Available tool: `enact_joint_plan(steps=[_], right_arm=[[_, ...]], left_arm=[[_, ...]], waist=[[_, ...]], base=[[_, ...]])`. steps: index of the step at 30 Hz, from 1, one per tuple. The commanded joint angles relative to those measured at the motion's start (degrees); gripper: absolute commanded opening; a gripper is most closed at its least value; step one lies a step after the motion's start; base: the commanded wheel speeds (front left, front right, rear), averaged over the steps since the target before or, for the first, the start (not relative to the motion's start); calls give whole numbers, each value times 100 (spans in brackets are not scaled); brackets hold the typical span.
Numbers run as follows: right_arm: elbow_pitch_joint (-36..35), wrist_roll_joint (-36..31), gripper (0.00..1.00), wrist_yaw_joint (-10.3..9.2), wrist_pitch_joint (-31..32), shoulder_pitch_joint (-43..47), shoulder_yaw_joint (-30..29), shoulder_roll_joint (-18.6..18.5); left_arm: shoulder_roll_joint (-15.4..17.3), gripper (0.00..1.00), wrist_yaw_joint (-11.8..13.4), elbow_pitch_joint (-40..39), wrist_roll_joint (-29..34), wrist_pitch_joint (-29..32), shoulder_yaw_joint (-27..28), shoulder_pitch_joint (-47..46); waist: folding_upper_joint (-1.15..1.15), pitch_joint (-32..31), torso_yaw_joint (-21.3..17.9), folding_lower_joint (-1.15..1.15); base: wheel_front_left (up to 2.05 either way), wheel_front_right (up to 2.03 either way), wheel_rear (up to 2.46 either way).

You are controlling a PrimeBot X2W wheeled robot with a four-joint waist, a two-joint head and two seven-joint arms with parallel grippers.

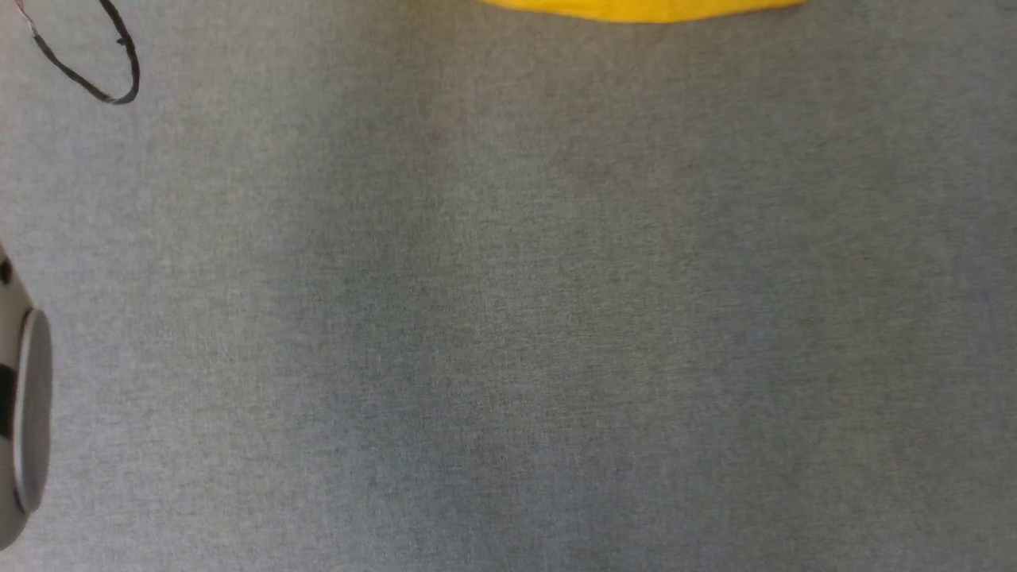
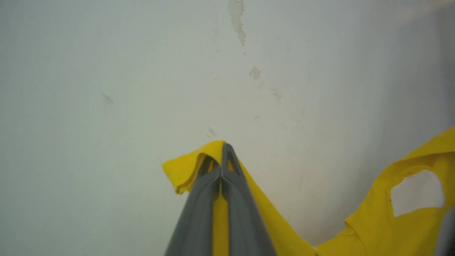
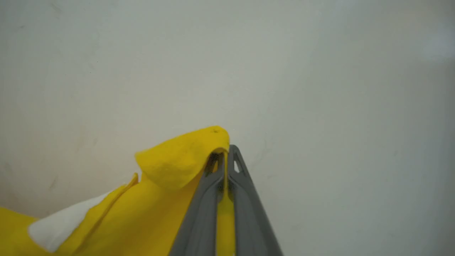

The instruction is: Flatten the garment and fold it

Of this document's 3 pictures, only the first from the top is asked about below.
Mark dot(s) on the yellow garment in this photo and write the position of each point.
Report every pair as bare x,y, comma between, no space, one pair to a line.
636,8

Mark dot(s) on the grey fabric sofa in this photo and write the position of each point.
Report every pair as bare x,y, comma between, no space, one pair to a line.
516,318

